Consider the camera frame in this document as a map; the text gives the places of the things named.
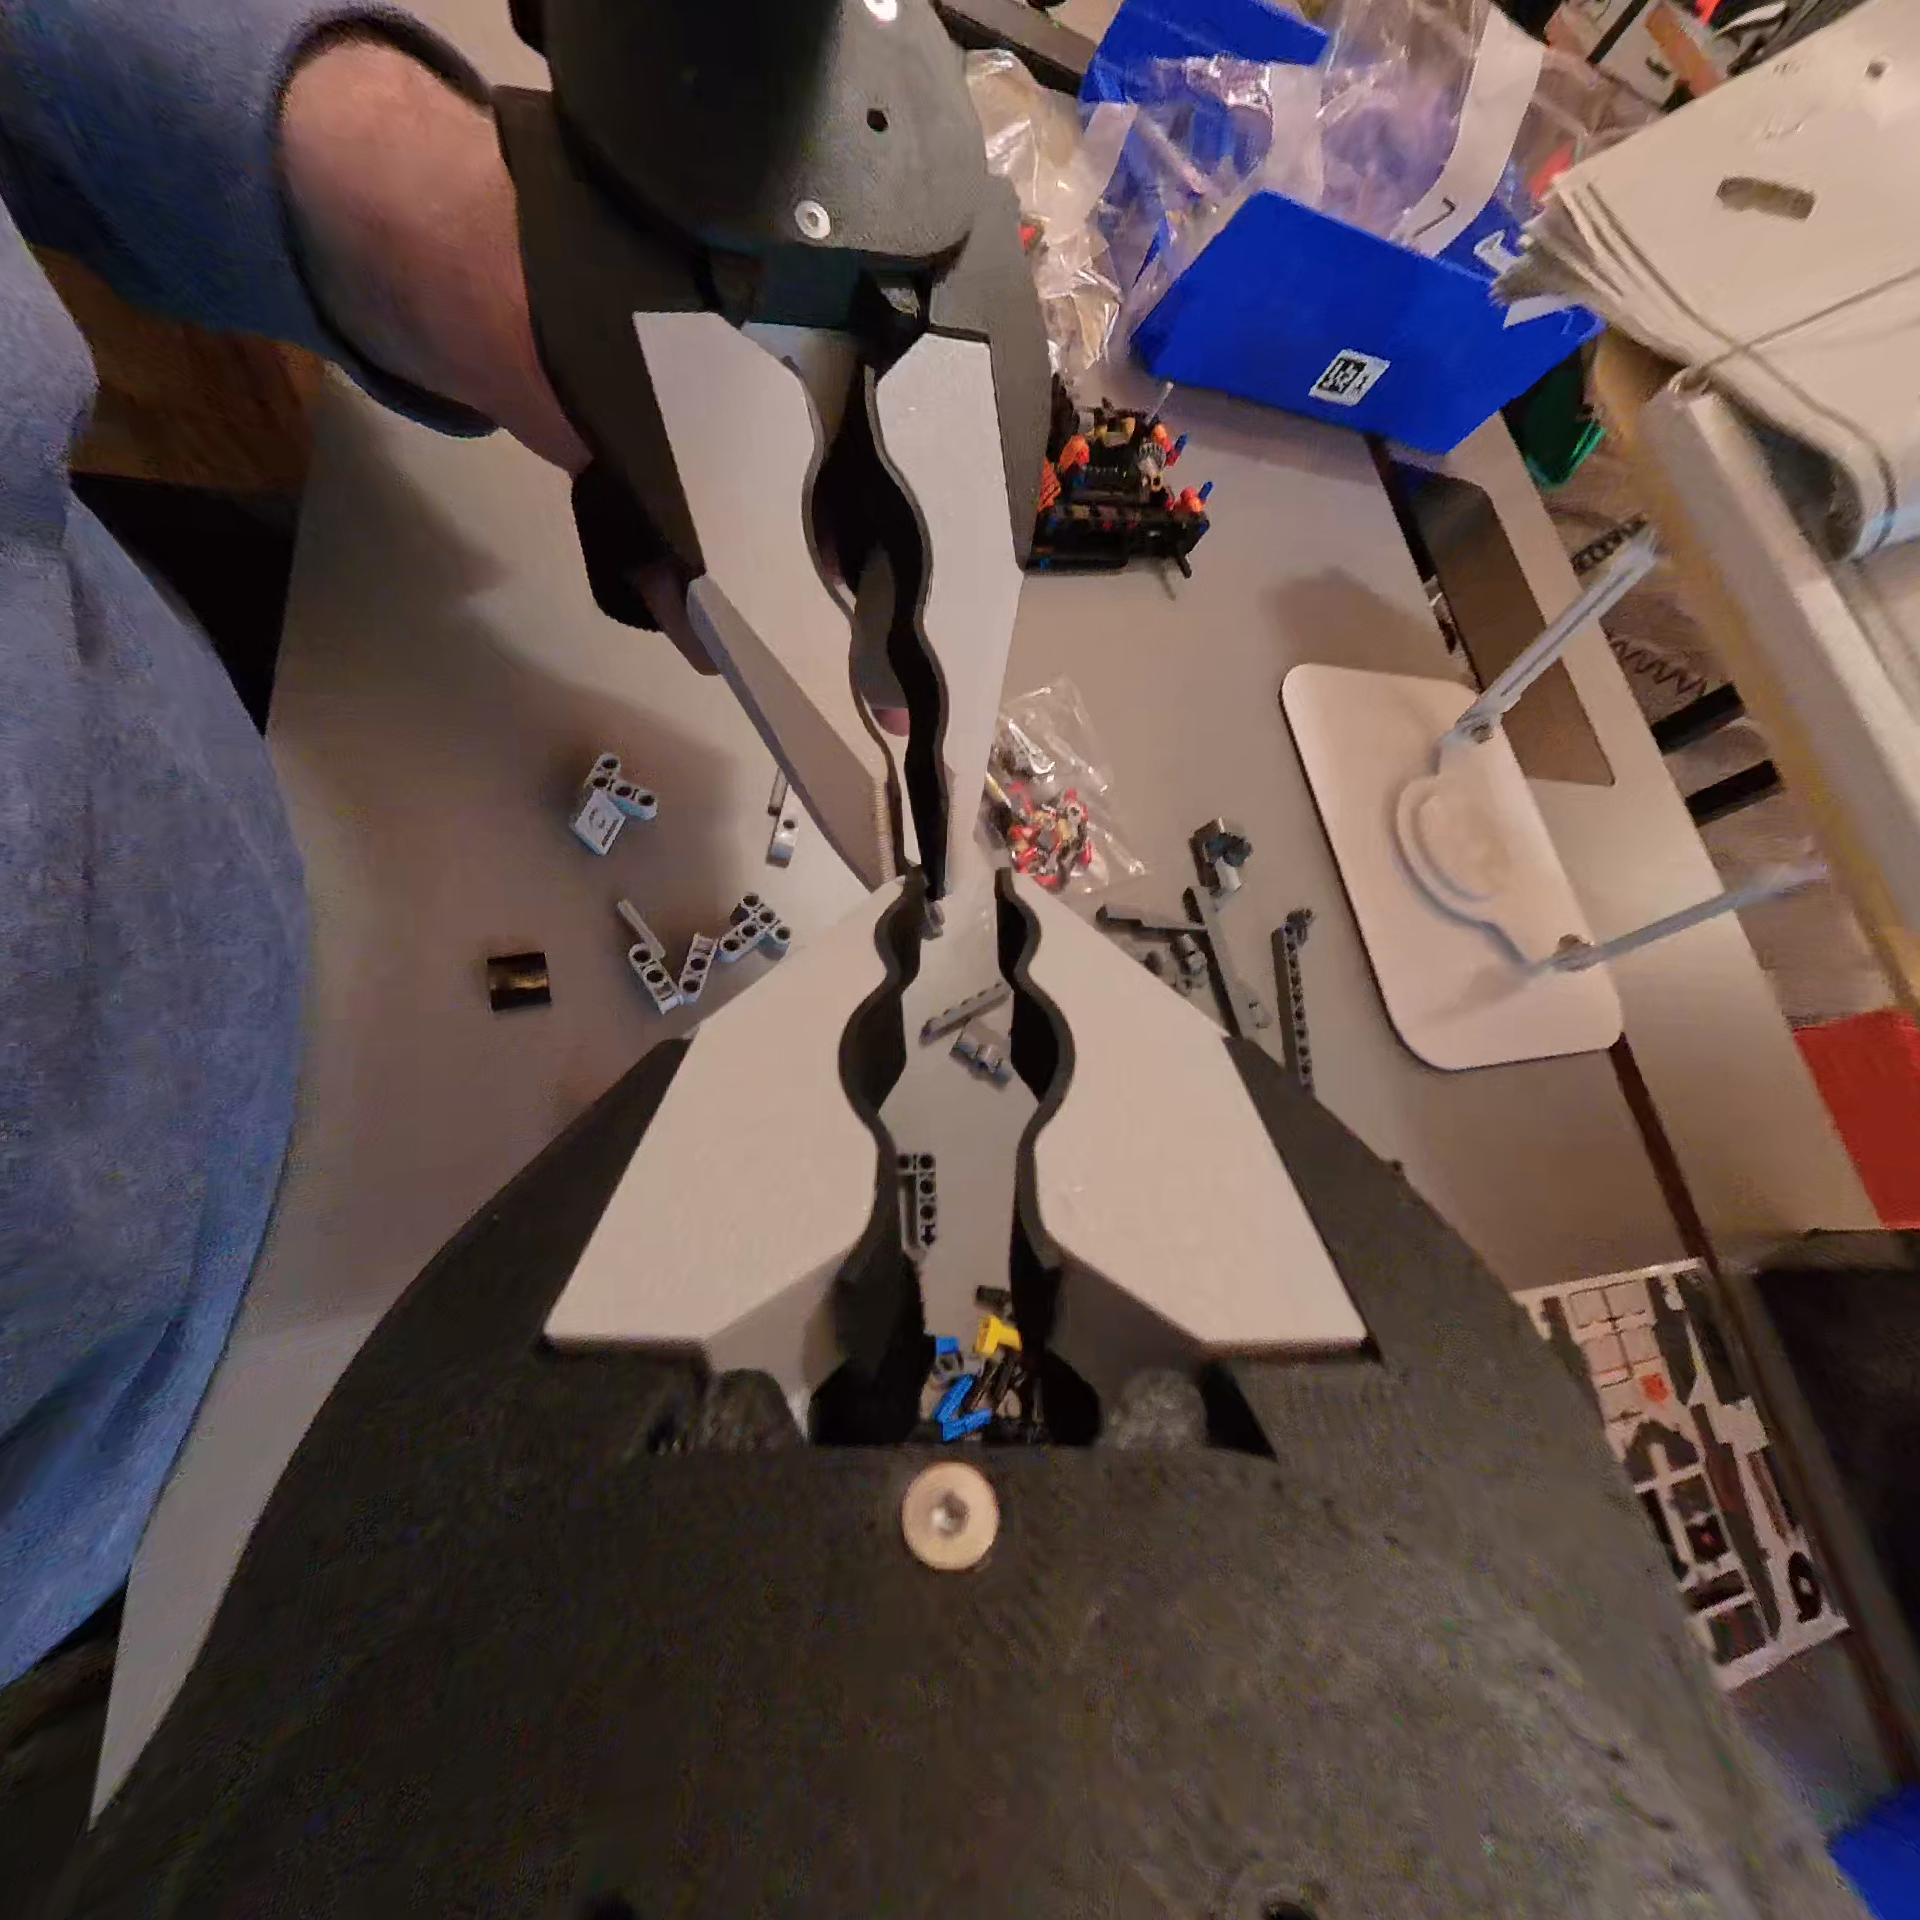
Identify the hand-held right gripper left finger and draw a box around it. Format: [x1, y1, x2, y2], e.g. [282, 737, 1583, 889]
[544, 877, 932, 1401]

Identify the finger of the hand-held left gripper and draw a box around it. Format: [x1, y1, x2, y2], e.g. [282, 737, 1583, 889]
[632, 311, 921, 894]
[871, 329, 1029, 910]

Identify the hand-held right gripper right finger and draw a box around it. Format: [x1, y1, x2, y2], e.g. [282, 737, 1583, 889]
[992, 870, 1369, 1407]

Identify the pile of coloured lego pins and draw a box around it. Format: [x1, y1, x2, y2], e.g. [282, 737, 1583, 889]
[921, 1282, 1052, 1445]

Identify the person's left forearm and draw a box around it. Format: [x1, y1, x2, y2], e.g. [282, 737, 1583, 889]
[0, 0, 504, 441]

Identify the partly built lego model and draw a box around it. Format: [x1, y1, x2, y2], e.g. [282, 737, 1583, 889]
[1036, 397, 1215, 578]

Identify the light grey bent lego beam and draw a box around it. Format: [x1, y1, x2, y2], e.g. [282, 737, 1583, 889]
[630, 932, 725, 1016]

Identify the long black lego beam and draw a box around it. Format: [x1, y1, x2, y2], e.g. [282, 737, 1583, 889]
[1270, 908, 1319, 1088]

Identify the clear bag of lego pieces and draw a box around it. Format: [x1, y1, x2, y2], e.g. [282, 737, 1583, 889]
[982, 679, 1149, 897]

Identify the person's left hand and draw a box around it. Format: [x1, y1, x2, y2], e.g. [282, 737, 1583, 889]
[281, 58, 593, 473]

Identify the white book stand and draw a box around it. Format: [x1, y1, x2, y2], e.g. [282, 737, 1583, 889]
[1281, 375, 1920, 1074]

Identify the blue storage bin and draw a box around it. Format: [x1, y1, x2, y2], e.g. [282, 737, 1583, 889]
[1078, 0, 1607, 457]

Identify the sticker sheet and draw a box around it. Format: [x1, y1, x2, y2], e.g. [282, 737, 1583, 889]
[1516, 1258, 1849, 1689]

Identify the person's blue sweater torso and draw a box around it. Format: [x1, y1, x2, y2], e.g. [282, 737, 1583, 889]
[0, 193, 312, 1685]

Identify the red plastic bin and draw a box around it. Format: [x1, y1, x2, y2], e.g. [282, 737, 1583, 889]
[1791, 1007, 1920, 1225]

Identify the open instruction booklet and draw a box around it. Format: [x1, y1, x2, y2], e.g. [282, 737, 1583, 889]
[1500, 0, 1920, 557]

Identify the blue plastic container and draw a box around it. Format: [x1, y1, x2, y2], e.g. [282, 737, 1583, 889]
[1831, 1791, 1920, 1920]

